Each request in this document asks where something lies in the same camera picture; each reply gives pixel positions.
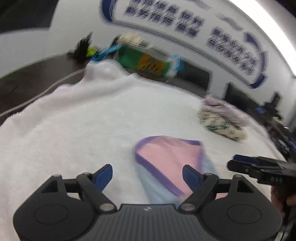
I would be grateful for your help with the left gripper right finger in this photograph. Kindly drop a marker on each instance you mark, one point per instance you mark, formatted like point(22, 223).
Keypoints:
point(192, 177)

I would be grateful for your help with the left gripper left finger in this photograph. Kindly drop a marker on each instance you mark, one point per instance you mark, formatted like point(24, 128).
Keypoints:
point(102, 177)

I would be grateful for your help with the pink purple-trimmed garment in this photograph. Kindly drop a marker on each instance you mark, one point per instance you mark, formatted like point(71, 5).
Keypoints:
point(159, 162)

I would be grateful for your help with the colourful zipper storage bag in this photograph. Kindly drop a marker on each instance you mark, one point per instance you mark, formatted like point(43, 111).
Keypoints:
point(146, 61)

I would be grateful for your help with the dark desk with monitors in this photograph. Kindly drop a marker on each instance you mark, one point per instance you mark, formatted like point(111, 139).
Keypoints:
point(281, 136)

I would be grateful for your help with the white fluffy towel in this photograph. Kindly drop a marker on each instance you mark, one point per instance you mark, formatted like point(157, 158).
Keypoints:
point(81, 127)

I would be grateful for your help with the folded green floral garment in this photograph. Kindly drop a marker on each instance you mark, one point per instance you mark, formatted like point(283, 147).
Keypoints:
point(217, 124)

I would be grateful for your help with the folded purple floral garment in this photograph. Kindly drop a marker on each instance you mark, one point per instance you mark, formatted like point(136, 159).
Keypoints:
point(225, 110)

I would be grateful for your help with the black office chair right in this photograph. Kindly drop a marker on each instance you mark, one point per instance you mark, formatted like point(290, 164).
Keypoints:
point(238, 98)

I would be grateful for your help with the black office chair middle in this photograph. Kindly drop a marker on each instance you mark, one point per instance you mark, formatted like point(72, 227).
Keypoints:
point(192, 73)

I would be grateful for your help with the black office chair with cloth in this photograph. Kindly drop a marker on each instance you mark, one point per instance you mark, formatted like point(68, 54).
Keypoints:
point(115, 41)

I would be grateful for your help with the cream fluffy cloth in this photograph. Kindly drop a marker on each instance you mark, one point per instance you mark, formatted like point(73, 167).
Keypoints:
point(131, 39)

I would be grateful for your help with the blue wall sign lettering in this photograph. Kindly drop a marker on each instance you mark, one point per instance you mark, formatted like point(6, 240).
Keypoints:
point(217, 38)

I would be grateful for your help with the black wall monitor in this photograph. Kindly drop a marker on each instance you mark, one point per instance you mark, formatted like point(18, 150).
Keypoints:
point(26, 14)

